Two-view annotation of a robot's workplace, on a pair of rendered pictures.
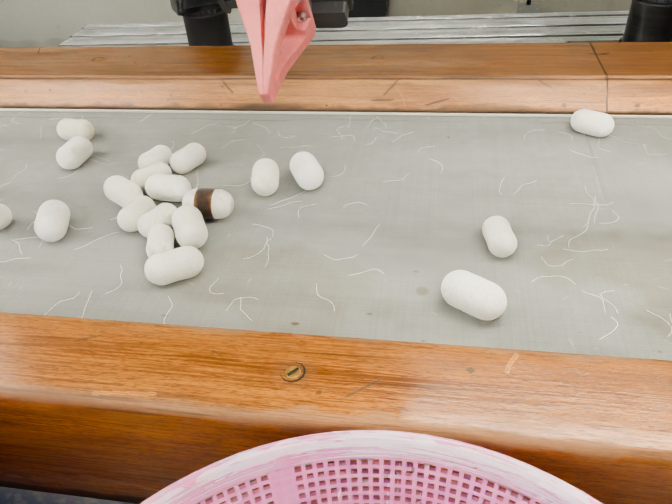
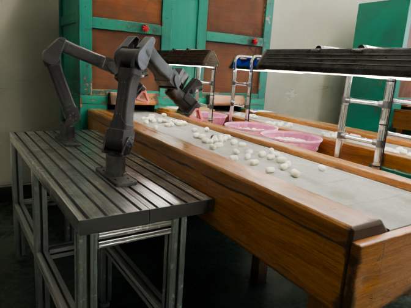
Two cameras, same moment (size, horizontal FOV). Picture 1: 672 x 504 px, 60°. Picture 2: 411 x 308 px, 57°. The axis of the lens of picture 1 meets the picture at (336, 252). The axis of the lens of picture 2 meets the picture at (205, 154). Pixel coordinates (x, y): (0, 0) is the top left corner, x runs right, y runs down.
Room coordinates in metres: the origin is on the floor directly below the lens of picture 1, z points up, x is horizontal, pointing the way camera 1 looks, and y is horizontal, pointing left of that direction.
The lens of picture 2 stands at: (1.48, 1.20, 1.03)
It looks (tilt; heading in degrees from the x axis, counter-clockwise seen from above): 13 degrees down; 226
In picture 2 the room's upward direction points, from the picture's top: 4 degrees clockwise
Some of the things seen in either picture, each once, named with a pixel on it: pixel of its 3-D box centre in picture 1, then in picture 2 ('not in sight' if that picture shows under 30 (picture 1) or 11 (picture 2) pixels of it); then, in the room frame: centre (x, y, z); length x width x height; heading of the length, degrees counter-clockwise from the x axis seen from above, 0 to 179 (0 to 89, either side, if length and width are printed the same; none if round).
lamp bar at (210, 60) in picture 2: not in sight; (178, 57); (0.23, -0.32, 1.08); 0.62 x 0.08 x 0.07; 78
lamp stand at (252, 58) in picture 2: not in sight; (251, 95); (-0.24, -0.21, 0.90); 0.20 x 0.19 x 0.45; 78
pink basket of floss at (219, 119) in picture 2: not in sight; (204, 121); (-0.08, -0.43, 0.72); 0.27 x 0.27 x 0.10
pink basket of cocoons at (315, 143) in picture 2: not in sight; (290, 146); (0.07, 0.28, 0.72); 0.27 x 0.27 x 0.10
